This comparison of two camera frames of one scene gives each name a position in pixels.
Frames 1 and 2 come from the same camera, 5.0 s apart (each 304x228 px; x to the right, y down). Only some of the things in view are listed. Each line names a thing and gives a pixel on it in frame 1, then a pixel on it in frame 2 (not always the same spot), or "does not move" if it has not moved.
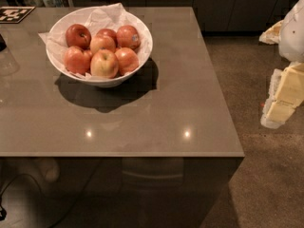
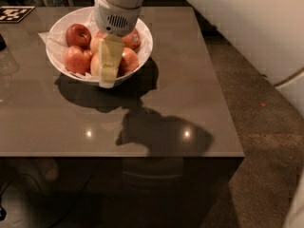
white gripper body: (293, 35) to (116, 19)
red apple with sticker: (127, 36) does not move
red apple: (77, 60) does not move
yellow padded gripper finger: (285, 95) to (110, 48)
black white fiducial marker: (13, 14) does not move
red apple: (102, 42) does not move
